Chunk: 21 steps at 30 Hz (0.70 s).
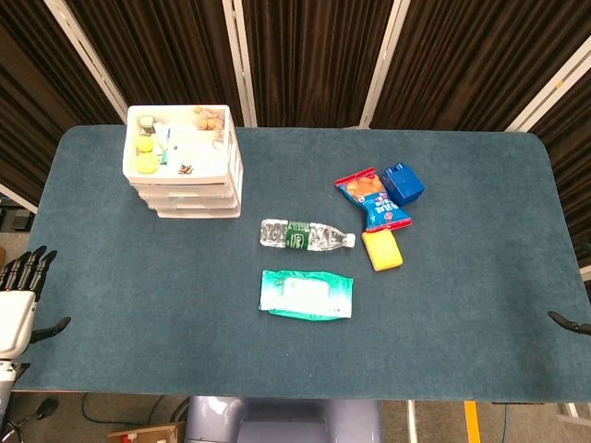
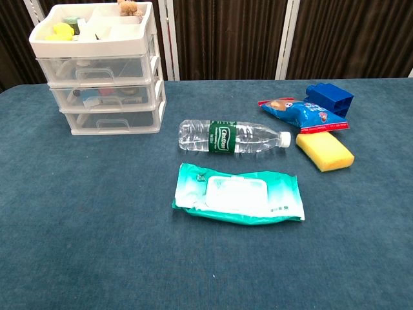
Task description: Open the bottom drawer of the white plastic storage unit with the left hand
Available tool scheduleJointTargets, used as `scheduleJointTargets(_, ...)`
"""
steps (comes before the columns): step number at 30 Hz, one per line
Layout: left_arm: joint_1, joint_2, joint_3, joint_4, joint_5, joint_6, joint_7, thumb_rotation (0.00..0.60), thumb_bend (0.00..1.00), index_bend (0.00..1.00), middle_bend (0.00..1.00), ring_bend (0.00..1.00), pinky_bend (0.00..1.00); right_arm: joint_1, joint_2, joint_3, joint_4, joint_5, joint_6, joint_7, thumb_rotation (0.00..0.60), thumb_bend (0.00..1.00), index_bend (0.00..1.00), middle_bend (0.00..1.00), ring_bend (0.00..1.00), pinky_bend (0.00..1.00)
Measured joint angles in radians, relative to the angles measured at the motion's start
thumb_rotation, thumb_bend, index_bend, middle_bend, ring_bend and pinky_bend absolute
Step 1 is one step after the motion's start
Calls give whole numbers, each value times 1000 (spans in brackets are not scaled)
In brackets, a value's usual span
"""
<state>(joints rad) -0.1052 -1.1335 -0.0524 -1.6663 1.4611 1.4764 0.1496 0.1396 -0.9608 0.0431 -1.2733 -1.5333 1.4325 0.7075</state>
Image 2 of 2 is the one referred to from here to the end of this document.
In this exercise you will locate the red small item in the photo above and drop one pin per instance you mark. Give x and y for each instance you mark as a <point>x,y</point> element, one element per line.
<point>106,92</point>

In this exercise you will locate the yellow rubber duck toy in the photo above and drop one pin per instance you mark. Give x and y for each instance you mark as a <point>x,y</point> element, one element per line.
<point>63,28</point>

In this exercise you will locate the white partition post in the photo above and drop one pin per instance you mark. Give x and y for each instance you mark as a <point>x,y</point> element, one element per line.
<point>169,42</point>
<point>285,38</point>
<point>36,11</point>
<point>410,74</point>

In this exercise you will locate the clear water bottle green label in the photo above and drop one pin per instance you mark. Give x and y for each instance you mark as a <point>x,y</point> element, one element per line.
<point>222,137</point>

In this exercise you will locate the green white wet wipes pack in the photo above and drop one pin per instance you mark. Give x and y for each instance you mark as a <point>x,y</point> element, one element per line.
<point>238,193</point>

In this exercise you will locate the yellow round sponge puff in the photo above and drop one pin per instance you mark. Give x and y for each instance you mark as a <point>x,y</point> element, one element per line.
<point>58,37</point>

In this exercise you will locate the yellow sponge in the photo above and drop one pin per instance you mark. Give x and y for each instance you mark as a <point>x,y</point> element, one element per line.
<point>326,151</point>

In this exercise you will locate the blue plastic building block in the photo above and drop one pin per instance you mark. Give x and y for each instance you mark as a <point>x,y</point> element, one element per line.
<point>332,97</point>

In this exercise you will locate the blue felt table cover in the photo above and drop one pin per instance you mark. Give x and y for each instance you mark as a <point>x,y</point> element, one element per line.
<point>96,226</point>

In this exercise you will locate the white compartment trays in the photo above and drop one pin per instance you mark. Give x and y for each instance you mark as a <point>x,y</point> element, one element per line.
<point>96,48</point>

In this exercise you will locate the brown plush toy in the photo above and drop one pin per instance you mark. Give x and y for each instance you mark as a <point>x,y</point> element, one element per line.
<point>128,8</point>

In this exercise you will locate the small green capped jar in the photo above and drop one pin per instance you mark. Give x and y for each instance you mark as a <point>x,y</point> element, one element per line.
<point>72,22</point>

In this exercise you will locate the blue white packet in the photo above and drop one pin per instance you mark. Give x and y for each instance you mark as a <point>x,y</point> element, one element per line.
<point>90,98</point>

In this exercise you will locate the blue red snack bag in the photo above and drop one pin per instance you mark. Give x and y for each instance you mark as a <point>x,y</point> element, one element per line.
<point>303,114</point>

